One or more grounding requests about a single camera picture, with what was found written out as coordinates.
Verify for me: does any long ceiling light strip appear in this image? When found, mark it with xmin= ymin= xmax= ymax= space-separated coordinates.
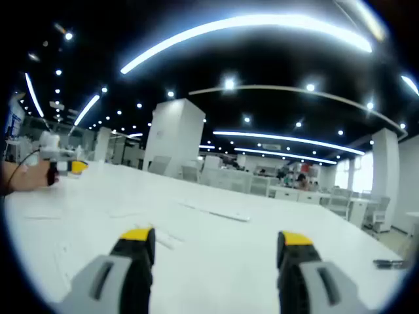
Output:
xmin=212 ymin=130 xmax=366 ymax=156

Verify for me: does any person's left hand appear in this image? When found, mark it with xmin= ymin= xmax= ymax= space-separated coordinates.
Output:
xmin=18 ymin=159 xmax=62 ymax=192

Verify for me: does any white pillar beside window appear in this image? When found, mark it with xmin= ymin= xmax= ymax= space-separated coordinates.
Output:
xmin=371 ymin=128 xmax=401 ymax=197

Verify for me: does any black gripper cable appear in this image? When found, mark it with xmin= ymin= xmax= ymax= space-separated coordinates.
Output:
xmin=7 ymin=148 xmax=42 ymax=192

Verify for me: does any long white plastic strip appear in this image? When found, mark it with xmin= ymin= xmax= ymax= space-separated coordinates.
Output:
xmin=178 ymin=200 xmax=251 ymax=223

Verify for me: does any black pen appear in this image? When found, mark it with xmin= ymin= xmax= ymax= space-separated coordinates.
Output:
xmin=373 ymin=258 xmax=405 ymax=270

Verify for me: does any narrow white pillar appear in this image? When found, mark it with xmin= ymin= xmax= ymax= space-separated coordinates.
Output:
xmin=94 ymin=126 xmax=112 ymax=162

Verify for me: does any large white square pillar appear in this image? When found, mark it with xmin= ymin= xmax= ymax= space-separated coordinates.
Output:
xmin=143 ymin=97 xmax=206 ymax=180

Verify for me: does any white packet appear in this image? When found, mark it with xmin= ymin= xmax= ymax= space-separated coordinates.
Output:
xmin=153 ymin=228 xmax=185 ymax=251

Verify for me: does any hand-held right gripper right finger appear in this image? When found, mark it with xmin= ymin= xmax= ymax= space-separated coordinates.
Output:
xmin=277 ymin=230 xmax=371 ymax=314

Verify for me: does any short ceiling light strip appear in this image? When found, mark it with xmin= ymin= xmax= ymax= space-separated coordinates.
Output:
xmin=73 ymin=94 xmax=101 ymax=127

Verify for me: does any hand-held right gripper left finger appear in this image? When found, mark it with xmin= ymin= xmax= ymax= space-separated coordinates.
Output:
xmin=55 ymin=227 xmax=156 ymax=314

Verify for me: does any large curved ceiling light strip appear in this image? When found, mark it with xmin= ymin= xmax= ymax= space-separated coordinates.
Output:
xmin=119 ymin=14 xmax=373 ymax=75

